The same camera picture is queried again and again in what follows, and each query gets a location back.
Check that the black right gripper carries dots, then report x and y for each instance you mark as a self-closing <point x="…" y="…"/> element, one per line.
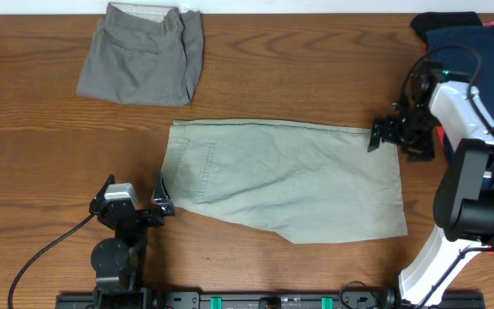
<point x="424" y="150"/>

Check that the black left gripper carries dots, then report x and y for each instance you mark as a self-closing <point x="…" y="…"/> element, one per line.
<point x="162" y="202"/>

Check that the light khaki shorts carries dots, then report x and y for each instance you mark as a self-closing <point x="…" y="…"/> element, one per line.
<point x="309" y="183"/>

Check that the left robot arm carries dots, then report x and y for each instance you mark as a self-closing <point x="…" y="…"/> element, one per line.
<point x="119" y="261"/>

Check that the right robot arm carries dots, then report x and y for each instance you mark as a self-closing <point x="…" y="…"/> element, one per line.
<point x="463" y="208"/>

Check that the black garment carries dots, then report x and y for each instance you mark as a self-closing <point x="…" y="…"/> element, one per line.
<point x="425" y="22"/>

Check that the folded dark grey shorts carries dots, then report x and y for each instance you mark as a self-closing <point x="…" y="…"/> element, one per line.
<point x="144" y="56"/>

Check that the navy blue garment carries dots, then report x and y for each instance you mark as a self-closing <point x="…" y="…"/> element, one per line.
<point x="462" y="101"/>

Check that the black mounting rail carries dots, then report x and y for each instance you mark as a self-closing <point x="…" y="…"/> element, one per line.
<point x="356" y="298"/>

